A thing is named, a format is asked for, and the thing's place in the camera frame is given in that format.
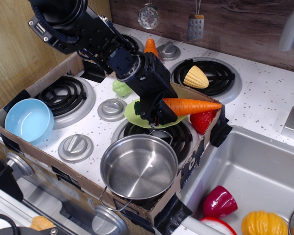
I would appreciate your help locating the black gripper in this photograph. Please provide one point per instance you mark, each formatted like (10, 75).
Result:
(146, 75)

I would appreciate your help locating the orange toy carrot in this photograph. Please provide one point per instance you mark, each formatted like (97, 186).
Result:
(184, 106)

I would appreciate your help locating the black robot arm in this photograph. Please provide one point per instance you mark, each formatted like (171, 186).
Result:
(72, 26)

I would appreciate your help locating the light green plate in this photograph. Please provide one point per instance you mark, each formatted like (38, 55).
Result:
(136, 119)

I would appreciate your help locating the red rimmed white plate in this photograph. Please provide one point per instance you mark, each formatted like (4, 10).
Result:
(218, 225)

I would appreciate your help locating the front right stove burner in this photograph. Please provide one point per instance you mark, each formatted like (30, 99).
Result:
(182, 137)

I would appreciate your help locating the stove burner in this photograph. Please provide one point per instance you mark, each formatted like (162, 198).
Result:
(135, 42)
(70, 99)
(182, 137)
(225, 83)

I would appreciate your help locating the light green toy vegetable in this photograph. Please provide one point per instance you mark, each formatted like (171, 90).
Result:
(121, 88)

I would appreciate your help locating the grey stove knob centre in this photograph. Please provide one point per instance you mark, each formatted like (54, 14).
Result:
(112, 110)

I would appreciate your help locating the grey stove knob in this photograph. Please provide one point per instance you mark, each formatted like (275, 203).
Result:
(75, 148)
(112, 110)
(168, 52)

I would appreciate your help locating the red toy strawberry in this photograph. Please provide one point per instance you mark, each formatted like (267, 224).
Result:
(201, 121)

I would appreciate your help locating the yellow toy corn cob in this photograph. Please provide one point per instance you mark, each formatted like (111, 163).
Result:
(196, 78)

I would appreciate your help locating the stainless steel pot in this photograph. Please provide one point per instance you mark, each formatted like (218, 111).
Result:
(138, 167)

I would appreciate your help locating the grey stove knob back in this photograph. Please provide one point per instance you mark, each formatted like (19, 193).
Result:
(168, 52)

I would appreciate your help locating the orange toy cone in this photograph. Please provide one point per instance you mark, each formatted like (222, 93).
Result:
(150, 47)

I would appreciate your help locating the back left stove burner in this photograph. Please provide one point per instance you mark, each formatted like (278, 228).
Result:
(135, 42)

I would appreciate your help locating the back right stove burner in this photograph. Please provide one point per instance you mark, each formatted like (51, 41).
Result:
(225, 83)

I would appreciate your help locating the front left stove burner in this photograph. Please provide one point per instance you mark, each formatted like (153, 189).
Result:
(70, 99)

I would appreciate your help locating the grey stove knob front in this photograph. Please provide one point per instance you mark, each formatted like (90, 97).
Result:
(75, 148)

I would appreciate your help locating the hanging metal spatula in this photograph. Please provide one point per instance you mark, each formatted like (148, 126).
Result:
(196, 21)

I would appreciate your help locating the hanging metal strainer spoon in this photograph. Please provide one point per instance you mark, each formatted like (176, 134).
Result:
(148, 16)

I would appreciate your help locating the dark red toy cup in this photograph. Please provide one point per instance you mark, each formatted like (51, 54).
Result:
(219, 203)

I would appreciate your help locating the silver oven knob right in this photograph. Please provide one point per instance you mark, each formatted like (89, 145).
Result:
(106, 222)

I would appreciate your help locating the silver oven knob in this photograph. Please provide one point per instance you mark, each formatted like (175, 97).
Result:
(106, 222)
(20, 167)

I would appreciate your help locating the cardboard fence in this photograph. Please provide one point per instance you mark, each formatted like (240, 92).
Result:
(83, 179)

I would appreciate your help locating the light blue bowl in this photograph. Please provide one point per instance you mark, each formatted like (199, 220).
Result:
(31, 120)

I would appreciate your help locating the metal sink basin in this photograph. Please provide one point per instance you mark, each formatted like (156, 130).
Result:
(258, 171)

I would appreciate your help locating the silver oven knob left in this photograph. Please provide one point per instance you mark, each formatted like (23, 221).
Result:
(20, 167)

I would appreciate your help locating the grey faucet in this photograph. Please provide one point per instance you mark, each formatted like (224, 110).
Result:
(286, 40)

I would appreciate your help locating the yellow toy pumpkin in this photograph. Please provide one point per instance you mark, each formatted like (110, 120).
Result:
(263, 223)

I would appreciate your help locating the orange toy piece bottom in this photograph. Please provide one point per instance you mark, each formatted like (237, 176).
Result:
(40, 223)

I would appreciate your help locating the black device bottom left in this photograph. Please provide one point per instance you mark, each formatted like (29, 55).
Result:
(8, 183)

